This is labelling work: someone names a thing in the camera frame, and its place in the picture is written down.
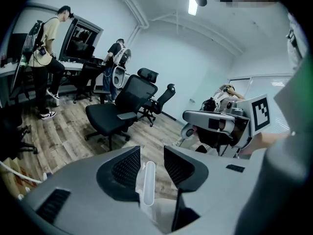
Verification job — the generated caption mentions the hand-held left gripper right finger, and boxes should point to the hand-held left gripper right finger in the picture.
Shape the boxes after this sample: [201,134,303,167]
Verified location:
[162,144,267,235]

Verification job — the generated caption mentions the person's right forearm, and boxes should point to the person's right forearm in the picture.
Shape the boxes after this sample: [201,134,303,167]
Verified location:
[241,132,295,156]

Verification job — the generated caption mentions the cardboard box with red labels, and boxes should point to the cardboard box with red labels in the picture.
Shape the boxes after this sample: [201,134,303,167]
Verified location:
[0,157,44,198]

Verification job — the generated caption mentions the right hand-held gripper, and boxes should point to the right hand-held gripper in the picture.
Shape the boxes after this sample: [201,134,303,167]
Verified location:
[182,94,272,159]

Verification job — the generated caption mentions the black office chair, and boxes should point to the black office chair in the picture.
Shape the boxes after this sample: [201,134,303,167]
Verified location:
[0,106,39,161]
[84,67,159,153]
[72,61,108,104]
[137,83,177,127]

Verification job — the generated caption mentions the white office desk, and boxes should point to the white office desk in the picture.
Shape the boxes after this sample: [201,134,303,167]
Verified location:
[0,59,106,83]

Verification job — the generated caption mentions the black computer monitor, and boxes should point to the black computer monitor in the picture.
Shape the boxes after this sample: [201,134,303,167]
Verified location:
[65,39,96,60]
[11,32,29,64]

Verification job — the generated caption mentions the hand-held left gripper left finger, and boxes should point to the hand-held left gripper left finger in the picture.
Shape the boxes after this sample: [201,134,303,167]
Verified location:
[17,144,161,235]

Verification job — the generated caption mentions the ceiling light panel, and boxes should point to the ceiling light panel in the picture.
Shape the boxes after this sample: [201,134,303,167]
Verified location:
[188,0,198,16]

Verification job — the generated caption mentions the white ceiling pipes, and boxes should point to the white ceiling pipes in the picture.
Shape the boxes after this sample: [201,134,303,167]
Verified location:
[113,0,245,56]

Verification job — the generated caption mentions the white long-handled dustpan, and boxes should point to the white long-handled dustpan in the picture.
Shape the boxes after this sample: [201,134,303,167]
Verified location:
[142,161,157,206]

